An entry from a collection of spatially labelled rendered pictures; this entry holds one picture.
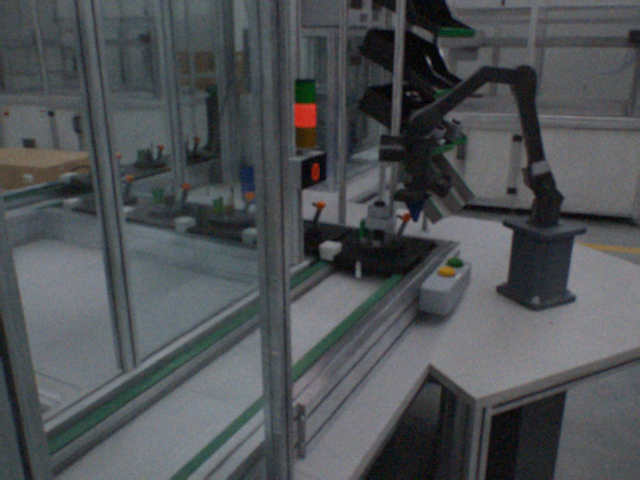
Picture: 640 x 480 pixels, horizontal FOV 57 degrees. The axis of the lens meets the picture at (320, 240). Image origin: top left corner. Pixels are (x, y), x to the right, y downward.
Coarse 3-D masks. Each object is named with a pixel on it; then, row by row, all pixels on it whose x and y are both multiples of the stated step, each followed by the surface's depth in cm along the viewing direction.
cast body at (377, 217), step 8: (368, 208) 154; (376, 208) 153; (384, 208) 153; (368, 216) 155; (376, 216) 154; (384, 216) 154; (392, 216) 156; (368, 224) 156; (376, 224) 155; (384, 224) 154; (392, 224) 157
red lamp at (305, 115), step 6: (300, 108) 134; (306, 108) 134; (312, 108) 134; (300, 114) 134; (306, 114) 134; (312, 114) 135; (300, 120) 135; (306, 120) 134; (312, 120) 135; (300, 126) 135; (306, 126) 135; (312, 126) 136
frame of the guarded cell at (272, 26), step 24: (264, 0) 61; (264, 24) 61; (264, 48) 62; (264, 72) 63; (264, 96) 64; (264, 120) 65; (264, 144) 66; (288, 216) 71; (288, 240) 71; (288, 264) 72; (288, 288) 73; (288, 312) 74; (288, 336) 75; (288, 360) 76; (288, 384) 77; (288, 408) 78; (288, 432) 79; (288, 456) 81
